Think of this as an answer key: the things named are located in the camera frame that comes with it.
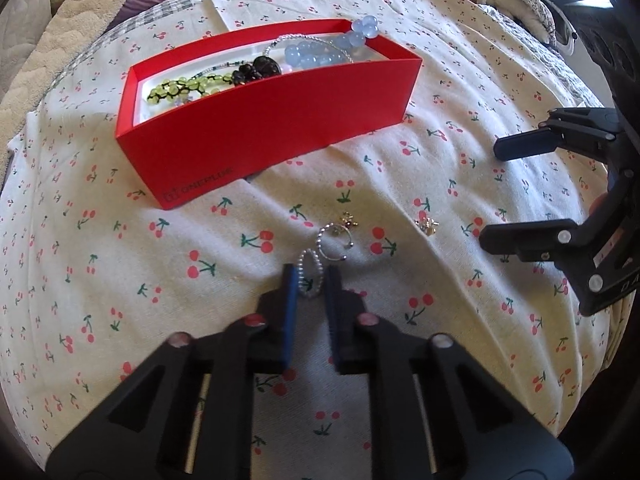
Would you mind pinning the small gold earring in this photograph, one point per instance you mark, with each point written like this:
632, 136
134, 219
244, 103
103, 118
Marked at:
427, 225
348, 220

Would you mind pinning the red cardboard box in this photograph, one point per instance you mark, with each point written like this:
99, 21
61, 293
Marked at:
275, 125

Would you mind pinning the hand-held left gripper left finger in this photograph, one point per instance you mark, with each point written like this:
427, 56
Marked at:
287, 310

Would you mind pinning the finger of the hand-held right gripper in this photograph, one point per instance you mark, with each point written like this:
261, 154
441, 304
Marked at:
525, 240
525, 144

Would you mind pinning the beige quilted blanket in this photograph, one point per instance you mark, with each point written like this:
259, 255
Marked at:
50, 35

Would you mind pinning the white fluffy plush limb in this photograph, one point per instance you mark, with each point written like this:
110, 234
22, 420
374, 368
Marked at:
515, 7

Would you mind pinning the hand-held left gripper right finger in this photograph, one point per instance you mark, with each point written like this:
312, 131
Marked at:
332, 310

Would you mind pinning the person's right hand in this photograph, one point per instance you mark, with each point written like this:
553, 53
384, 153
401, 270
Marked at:
598, 208

